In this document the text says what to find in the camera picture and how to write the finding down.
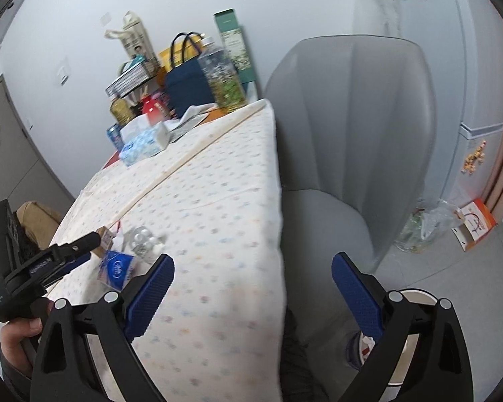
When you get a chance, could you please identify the grey upholstered chair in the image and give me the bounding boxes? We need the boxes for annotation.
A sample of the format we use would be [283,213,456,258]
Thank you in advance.
[263,36,439,344]

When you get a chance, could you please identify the person's left hand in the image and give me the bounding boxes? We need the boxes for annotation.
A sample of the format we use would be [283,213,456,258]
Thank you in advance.
[0,317,43,381]

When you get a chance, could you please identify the yellow snack packet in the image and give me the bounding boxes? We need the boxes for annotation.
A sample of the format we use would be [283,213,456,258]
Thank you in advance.
[158,33,204,68]

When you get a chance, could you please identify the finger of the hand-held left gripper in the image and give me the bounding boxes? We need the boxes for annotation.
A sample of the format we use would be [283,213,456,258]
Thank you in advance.
[46,252,94,289]
[46,230,102,262]

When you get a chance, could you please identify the white trash bin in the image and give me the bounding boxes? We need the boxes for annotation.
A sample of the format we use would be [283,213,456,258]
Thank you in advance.
[346,288,443,388]

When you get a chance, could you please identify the white hanging bag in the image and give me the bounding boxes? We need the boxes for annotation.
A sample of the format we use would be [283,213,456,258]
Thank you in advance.
[358,0,403,38]

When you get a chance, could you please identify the yellow figure fridge magnet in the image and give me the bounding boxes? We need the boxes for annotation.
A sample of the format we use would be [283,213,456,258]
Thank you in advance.
[461,142,489,174]

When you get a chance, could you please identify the floral white tablecloth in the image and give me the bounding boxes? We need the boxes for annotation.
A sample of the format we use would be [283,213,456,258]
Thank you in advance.
[48,98,288,402]

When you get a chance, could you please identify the red bottle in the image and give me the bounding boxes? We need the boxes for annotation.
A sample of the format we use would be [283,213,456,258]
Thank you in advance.
[140,94,164,124]

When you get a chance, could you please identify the brown chair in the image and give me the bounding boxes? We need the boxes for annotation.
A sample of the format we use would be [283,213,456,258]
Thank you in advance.
[16,202,65,248]

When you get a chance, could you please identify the black wire basket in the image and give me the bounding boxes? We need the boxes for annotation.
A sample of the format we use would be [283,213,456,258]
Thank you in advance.
[105,61,160,99]

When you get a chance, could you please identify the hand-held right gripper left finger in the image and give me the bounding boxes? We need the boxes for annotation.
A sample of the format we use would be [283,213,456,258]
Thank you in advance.
[33,253,175,402]

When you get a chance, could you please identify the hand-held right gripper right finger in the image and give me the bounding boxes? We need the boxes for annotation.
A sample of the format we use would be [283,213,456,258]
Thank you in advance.
[331,251,474,402]

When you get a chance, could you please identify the blue white tissue box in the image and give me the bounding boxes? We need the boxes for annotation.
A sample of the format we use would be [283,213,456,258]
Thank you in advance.
[118,116,171,166]

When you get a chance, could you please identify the navy lunch bag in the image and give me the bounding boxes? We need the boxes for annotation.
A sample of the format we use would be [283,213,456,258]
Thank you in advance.
[164,32,216,118]

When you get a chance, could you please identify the white printed paper bag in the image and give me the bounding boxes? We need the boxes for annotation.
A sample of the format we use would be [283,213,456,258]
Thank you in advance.
[105,10,158,65]

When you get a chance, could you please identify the grey door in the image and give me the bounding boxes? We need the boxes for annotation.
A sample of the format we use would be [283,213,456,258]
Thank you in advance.
[0,73,80,206]

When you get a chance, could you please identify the clear plastic drink bottle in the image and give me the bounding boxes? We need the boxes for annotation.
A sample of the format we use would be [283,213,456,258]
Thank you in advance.
[198,37,248,113]

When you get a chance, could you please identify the tall green box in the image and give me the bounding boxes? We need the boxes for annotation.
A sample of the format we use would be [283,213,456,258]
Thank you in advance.
[214,8,258,93]

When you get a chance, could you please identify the white refrigerator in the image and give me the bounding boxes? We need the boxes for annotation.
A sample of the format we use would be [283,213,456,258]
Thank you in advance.
[352,0,503,235]

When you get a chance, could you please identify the blue white tissue packet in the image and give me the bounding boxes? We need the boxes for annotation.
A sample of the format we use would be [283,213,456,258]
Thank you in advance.
[96,250,137,289]

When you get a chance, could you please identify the clear plastic blister pack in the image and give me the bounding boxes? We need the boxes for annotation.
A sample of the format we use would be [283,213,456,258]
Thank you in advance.
[123,225,161,257]

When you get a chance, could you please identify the small brown card box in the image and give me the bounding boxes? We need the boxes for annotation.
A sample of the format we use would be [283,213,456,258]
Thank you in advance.
[91,226,120,258]

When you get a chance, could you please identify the loose white papers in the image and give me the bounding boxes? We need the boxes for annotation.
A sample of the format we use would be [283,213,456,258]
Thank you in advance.
[168,105,219,139]

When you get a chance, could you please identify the blue drink can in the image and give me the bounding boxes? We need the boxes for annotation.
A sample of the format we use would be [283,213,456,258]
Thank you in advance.
[106,123,124,149]

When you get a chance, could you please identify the clear plastic bag pile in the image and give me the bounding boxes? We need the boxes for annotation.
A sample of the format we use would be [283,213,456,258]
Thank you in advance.
[394,199,459,254]

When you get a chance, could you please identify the person's dark pants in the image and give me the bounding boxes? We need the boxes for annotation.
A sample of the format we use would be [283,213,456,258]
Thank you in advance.
[281,308,330,402]

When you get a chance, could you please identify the orange white cardboard box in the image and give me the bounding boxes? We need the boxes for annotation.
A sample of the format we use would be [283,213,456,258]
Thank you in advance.
[452,198,497,252]

